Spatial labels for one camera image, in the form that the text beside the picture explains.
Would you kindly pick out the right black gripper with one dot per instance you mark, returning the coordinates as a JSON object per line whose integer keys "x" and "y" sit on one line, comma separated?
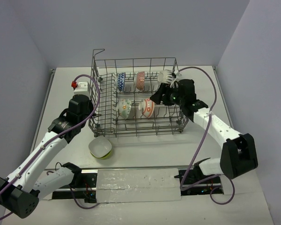
{"x": 163, "y": 89}

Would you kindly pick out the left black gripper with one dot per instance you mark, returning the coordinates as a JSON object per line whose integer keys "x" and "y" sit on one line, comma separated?
{"x": 83, "y": 103}

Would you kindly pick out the plain white orange-rimmed bowl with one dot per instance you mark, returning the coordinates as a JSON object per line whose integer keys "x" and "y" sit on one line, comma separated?
{"x": 146, "y": 107}

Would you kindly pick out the floral leaf pattern bowl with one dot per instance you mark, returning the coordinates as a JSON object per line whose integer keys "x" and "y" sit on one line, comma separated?
{"x": 166, "y": 77}

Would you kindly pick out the red patterned bowl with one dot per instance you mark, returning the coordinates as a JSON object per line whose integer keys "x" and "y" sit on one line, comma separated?
{"x": 139, "y": 81}

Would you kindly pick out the grey wire dish rack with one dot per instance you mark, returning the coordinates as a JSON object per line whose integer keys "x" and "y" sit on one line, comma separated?
{"x": 165, "y": 119}

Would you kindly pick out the yellow star pattern bowl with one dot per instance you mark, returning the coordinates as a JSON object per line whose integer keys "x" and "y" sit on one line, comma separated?
{"x": 124, "y": 108}

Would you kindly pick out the blue zigzag bowl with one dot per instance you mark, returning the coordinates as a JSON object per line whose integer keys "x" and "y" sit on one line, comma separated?
{"x": 121, "y": 78}

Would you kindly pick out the white green square bowl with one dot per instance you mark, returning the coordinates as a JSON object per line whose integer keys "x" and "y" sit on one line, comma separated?
{"x": 100, "y": 147}

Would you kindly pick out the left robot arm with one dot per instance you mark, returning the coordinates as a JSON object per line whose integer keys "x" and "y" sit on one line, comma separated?
{"x": 22, "y": 189}

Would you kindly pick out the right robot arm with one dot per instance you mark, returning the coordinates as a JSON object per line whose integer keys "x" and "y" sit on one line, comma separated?
{"x": 238, "y": 154}

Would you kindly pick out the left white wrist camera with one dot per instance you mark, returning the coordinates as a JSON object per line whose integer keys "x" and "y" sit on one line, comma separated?
{"x": 81, "y": 88}

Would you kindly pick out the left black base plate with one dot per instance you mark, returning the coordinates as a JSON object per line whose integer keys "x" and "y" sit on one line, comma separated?
{"x": 84, "y": 190}

